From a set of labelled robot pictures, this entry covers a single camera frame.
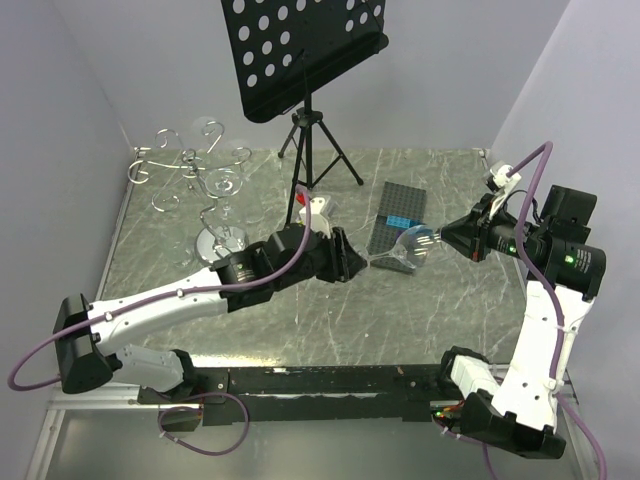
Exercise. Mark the grey lego baseplate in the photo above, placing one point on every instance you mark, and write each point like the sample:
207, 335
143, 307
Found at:
399, 200

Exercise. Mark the blue lego brick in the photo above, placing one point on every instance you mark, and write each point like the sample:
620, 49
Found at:
400, 222

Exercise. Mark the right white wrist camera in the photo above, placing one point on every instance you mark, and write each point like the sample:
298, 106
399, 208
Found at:
501, 181

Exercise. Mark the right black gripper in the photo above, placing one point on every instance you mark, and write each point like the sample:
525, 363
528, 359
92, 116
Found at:
463, 235

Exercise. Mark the black perforated music stand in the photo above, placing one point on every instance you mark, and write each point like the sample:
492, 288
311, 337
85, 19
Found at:
285, 51

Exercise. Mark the clear glass beside rack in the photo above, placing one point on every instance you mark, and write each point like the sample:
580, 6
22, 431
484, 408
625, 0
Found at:
180, 254

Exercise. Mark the clear flute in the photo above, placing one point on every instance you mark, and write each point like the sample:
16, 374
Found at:
208, 129

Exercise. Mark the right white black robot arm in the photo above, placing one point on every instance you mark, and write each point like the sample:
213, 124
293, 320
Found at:
519, 413

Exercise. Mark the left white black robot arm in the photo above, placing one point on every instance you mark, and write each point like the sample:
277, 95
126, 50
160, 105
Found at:
95, 340

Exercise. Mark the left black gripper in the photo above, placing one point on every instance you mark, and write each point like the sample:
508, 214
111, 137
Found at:
344, 260

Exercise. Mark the clear wine glass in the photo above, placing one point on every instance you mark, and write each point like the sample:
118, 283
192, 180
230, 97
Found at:
224, 183
416, 247

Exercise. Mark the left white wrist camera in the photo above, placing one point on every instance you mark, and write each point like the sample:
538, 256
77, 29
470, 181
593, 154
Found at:
320, 207

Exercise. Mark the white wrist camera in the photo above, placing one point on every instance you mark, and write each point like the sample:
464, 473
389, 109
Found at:
320, 207
501, 181

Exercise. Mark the chrome wine glass rack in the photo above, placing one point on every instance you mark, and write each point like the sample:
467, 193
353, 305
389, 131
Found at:
181, 203

